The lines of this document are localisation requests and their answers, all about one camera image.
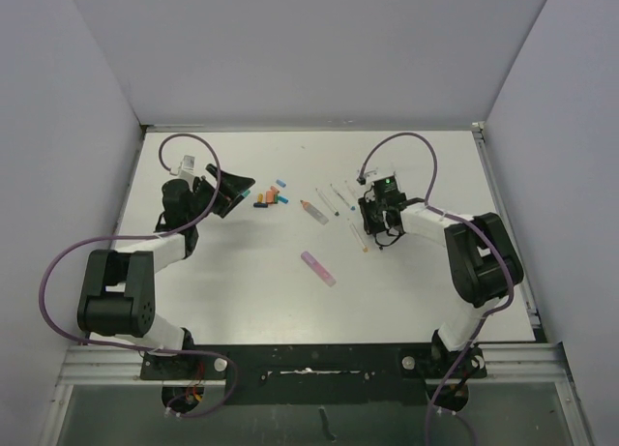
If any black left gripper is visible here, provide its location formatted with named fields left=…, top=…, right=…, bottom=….
left=187, top=165, right=253, bottom=225

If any sky blue marker pen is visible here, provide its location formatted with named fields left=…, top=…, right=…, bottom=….
left=330, top=184, right=356, bottom=212

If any peach marker pen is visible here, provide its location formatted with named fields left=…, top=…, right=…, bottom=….
left=344, top=180, right=359, bottom=199

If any yellow marker pen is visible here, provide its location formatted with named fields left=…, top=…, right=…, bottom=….
left=348, top=223, right=368, bottom=253

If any green marker pen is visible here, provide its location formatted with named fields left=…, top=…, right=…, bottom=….
left=315, top=188, right=339, bottom=217

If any orange cap highlighter pen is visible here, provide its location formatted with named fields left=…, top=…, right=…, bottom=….
left=300, top=200, right=329, bottom=225

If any pink highlighter pen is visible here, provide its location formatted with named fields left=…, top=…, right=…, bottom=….
left=301, top=252, right=337, bottom=286

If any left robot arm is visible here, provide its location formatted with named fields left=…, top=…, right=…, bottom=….
left=76, top=164, right=255, bottom=379

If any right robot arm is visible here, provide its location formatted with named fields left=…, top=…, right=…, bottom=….
left=358, top=174, right=523, bottom=377

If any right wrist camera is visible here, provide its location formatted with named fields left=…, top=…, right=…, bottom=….
left=356, top=168, right=381, bottom=186

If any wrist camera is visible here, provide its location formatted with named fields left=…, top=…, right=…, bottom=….
left=168, top=155, right=195, bottom=184
left=356, top=168, right=381, bottom=186

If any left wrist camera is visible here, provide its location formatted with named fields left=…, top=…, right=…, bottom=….
left=168, top=155, right=195, bottom=184

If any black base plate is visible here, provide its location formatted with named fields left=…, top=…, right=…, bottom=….
left=140, top=343, right=487, bottom=413

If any aluminium frame rail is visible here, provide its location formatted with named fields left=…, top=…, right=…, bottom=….
left=56, top=342, right=570, bottom=387

